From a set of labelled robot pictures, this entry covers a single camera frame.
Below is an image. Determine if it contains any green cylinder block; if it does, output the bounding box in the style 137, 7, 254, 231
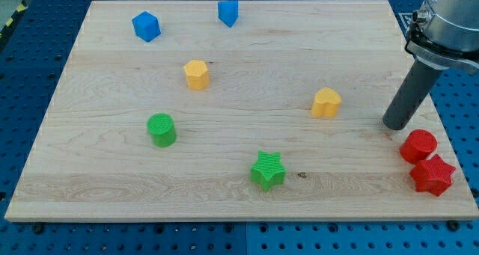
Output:
147, 113, 177, 147

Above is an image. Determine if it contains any blue triangle block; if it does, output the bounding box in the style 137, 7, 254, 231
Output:
217, 0, 239, 28

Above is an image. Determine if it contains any wooden board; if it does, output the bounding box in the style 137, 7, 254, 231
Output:
5, 0, 478, 223

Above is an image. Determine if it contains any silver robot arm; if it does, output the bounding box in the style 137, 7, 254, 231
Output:
382, 0, 478, 130

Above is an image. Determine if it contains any green star block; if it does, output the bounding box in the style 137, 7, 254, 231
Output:
250, 151, 287, 192

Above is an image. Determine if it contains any yellow heart block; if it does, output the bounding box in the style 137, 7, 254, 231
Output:
311, 87, 342, 117

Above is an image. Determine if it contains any yellow pentagon block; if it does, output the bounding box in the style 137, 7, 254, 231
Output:
183, 60, 210, 90

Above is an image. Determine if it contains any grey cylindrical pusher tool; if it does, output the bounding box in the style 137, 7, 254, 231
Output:
382, 60, 443, 130

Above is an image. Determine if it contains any red cylinder block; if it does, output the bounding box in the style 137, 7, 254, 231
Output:
399, 129, 438, 164

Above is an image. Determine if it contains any red star block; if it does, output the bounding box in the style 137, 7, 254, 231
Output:
409, 154, 456, 197

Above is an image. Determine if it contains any blue cube block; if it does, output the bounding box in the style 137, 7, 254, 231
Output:
132, 11, 161, 42

